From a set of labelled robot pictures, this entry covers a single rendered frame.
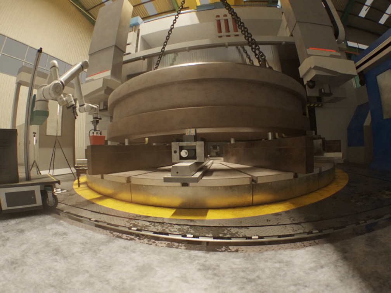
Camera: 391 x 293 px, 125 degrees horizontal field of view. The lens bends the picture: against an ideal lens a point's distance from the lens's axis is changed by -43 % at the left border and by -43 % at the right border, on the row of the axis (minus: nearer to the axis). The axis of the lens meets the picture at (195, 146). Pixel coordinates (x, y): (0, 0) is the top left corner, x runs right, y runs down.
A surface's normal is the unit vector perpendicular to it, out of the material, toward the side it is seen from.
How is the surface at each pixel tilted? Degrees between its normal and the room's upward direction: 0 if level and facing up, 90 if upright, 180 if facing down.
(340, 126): 90
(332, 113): 90
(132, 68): 90
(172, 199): 90
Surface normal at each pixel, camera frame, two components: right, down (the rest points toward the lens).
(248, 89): 0.18, -0.02
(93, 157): 0.85, -0.04
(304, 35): -0.21, 0.00
